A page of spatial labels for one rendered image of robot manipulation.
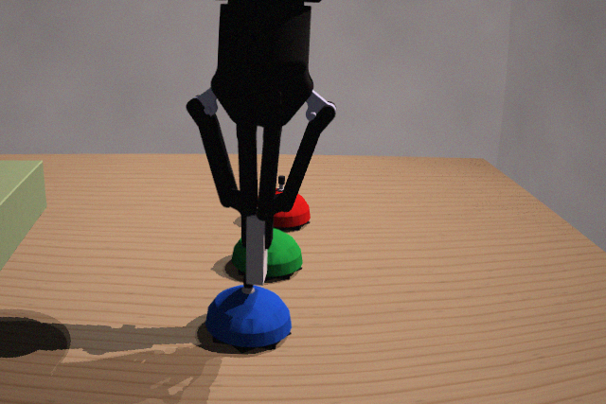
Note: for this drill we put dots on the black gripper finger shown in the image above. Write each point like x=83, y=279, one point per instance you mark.
x=320, y=113
x=202, y=109

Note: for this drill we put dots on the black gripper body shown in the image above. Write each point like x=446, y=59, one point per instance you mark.
x=273, y=43

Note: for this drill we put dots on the green dome bell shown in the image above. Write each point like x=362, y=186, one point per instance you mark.
x=284, y=257

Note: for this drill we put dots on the blue dome-shaped bell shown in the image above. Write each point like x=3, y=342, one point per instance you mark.
x=248, y=317

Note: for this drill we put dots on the red dome bell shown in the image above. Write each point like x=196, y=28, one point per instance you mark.
x=293, y=219

